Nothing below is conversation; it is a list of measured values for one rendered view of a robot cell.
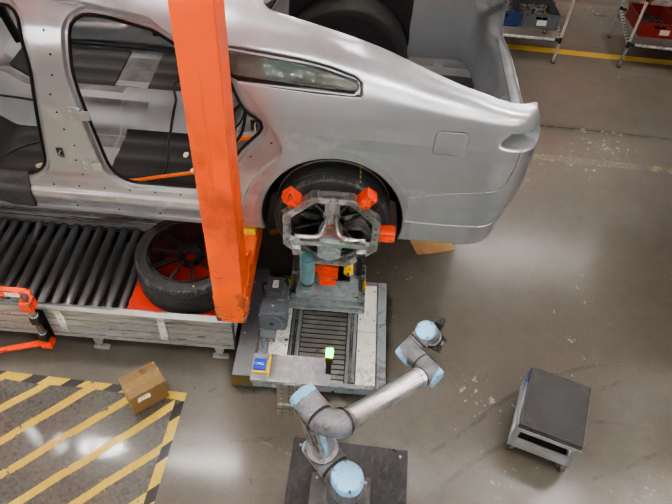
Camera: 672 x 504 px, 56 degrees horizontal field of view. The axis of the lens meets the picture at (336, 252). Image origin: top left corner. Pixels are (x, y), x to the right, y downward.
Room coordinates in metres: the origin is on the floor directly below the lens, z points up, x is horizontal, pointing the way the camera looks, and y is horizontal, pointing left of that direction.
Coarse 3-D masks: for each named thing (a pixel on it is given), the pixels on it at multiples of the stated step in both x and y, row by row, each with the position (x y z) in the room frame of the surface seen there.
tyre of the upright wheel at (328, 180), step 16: (288, 176) 2.65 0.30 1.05; (304, 176) 2.56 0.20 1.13; (320, 176) 2.53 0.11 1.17; (336, 176) 2.53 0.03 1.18; (352, 176) 2.55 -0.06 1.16; (368, 176) 2.61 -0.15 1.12; (304, 192) 2.50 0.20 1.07; (352, 192) 2.50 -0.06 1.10; (384, 192) 2.60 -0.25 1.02; (384, 208) 2.50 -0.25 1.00; (384, 224) 2.49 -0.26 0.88
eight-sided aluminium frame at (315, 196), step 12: (312, 192) 2.45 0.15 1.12; (324, 192) 2.46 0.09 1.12; (336, 192) 2.46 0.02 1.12; (300, 204) 2.41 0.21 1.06; (348, 204) 2.41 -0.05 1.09; (288, 216) 2.41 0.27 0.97; (372, 216) 2.41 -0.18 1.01; (288, 228) 2.41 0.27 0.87; (372, 228) 2.45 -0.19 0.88; (288, 240) 2.41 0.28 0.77; (372, 240) 2.41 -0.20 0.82; (312, 252) 2.46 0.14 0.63; (372, 252) 2.41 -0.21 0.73; (324, 264) 2.41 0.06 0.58; (336, 264) 2.41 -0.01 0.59; (348, 264) 2.41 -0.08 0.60
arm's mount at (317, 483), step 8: (312, 472) 1.25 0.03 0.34; (312, 480) 1.21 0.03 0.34; (320, 480) 1.21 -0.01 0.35; (368, 480) 1.23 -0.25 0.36; (312, 488) 1.17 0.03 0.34; (320, 488) 1.18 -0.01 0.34; (368, 488) 1.19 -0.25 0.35; (312, 496) 1.13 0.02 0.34; (320, 496) 1.14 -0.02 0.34; (368, 496) 1.15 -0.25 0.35
